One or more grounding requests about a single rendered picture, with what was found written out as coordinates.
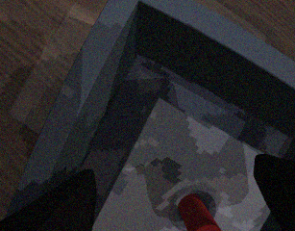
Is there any grey flat plate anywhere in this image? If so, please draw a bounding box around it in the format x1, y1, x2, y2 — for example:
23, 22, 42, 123
92, 98, 271, 231

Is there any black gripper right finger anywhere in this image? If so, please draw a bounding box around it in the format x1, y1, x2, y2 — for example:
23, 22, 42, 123
254, 153, 295, 231

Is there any dark blue-grey open box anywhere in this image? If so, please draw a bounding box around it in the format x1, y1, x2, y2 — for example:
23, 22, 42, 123
5, 0, 295, 218

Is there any dark red peg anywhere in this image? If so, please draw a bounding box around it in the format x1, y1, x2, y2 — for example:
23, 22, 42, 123
178, 192, 221, 231

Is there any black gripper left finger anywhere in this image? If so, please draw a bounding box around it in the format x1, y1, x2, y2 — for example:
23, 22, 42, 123
0, 169, 97, 231

